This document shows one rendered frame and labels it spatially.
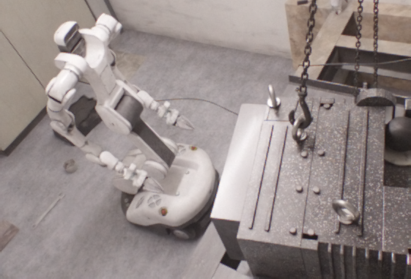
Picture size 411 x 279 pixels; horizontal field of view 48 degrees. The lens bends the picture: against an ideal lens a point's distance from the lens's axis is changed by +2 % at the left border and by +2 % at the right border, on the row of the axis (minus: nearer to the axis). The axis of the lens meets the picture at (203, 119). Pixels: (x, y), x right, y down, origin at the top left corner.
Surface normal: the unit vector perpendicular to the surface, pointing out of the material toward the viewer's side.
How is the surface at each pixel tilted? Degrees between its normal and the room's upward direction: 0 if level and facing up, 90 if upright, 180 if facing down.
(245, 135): 0
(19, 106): 90
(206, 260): 0
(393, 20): 90
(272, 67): 0
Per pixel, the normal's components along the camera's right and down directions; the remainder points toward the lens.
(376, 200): -0.25, -0.64
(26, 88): 0.84, 0.24
